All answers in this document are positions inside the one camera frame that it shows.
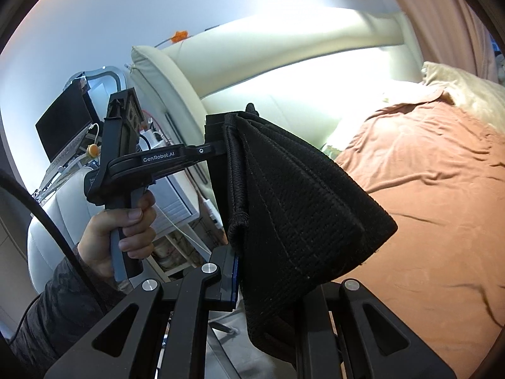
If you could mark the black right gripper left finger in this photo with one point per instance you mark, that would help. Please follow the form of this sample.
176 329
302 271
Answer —
197 154

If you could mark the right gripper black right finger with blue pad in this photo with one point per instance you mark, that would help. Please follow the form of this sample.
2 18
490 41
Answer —
223 293

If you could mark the black knit shirt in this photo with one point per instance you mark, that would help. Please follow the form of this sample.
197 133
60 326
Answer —
294 218

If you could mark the dark sleeved left forearm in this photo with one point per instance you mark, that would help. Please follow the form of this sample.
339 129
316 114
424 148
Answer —
64 312

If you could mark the white bedside cabinet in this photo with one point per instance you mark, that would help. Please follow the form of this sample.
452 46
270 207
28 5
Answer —
177 203

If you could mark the cream padded headboard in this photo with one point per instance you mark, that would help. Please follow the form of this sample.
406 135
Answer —
303 71

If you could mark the brown bed sheet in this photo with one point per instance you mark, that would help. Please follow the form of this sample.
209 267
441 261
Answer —
440 174

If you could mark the pink left curtain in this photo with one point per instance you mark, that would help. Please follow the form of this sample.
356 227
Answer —
449 32

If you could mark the cream blanket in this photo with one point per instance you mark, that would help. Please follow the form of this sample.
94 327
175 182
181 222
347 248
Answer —
482 99

